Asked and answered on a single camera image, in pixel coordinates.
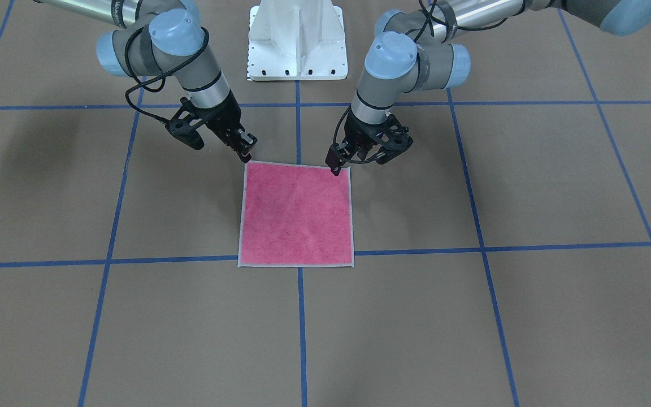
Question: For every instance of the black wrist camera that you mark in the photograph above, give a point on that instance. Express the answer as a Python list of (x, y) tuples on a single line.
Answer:
[(184, 123), (393, 139)]

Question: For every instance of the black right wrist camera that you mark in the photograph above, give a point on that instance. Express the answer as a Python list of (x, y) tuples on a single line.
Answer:
[(184, 123)]

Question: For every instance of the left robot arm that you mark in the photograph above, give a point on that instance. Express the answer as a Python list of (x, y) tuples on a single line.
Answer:
[(415, 51)]

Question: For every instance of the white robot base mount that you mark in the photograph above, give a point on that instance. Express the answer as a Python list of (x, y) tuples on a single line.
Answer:
[(296, 40)]

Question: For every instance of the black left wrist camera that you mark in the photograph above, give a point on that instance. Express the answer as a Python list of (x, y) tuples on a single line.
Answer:
[(393, 139)]

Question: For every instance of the pink and grey towel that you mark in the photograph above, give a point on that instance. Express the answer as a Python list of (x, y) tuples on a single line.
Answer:
[(295, 216)]

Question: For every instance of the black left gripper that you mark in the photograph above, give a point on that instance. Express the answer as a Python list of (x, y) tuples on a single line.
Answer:
[(357, 133)]

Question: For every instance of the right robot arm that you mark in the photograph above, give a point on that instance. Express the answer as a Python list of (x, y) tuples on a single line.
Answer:
[(155, 40)]

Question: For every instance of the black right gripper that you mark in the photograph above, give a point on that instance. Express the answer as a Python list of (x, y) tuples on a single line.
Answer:
[(221, 122)]

